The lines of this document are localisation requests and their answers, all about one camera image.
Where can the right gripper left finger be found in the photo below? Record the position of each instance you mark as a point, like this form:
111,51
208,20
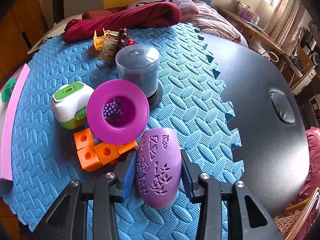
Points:
125,172

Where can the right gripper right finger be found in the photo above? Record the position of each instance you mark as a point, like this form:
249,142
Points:
190,177

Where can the lilac perforated oval holder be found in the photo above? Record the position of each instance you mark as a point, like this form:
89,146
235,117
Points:
158,167

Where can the magenta funnel cup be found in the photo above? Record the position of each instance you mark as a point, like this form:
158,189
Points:
117,112

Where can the yellow plastic clip toy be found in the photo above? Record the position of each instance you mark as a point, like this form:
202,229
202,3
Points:
106,44

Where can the orange cube block toy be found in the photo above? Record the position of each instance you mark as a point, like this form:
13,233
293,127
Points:
93,156

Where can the blue foam puzzle mat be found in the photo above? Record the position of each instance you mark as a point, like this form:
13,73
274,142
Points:
43,153

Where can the black padded massage table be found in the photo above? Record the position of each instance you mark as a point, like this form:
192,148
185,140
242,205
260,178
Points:
274,146

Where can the white green plastic container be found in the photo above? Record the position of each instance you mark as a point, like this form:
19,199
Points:
69,104

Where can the clear cylindrical disc case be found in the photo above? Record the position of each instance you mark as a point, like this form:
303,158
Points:
139,64

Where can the dark red spiked toy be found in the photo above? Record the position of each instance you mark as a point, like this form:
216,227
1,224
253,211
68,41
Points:
124,40

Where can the pink rimmed white box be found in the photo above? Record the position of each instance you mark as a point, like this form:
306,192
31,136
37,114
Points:
8,111

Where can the green plastic cup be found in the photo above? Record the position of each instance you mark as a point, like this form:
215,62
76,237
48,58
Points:
8,89

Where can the maroon blanket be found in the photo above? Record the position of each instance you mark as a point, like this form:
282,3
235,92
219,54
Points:
156,14

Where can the wooden side desk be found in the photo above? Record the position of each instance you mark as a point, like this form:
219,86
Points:
248,31

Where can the pink cat print pillow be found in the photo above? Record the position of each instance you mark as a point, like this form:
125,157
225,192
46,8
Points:
187,7

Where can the pink storage box on desk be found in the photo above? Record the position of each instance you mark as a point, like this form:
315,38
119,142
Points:
245,12

